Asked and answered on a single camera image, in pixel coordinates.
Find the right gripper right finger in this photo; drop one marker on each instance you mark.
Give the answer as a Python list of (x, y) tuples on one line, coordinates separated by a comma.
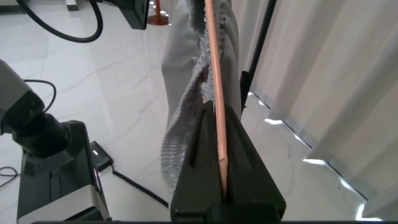
[(252, 186)]

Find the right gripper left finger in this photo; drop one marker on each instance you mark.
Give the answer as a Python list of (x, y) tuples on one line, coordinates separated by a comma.
[(199, 180)]

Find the pink clothes hanger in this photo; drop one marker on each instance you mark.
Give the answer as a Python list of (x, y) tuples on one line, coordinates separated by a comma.
[(217, 93)]

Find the pale grey shorts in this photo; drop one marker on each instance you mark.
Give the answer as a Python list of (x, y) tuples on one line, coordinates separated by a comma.
[(177, 62)]

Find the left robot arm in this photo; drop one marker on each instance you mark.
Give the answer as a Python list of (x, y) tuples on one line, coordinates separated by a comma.
[(37, 124)]

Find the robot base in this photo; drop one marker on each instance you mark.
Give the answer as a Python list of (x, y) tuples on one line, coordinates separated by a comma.
[(62, 174)]

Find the black clothes rack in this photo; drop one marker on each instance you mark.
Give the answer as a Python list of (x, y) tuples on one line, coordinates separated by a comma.
[(261, 37)]

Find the black power adapter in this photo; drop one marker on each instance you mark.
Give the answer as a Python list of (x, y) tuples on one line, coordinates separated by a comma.
[(101, 157)]

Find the white curtain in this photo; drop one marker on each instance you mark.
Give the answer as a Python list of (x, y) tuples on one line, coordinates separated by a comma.
[(326, 62)]

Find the red stand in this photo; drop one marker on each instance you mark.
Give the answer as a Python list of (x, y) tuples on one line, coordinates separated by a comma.
[(158, 20)]

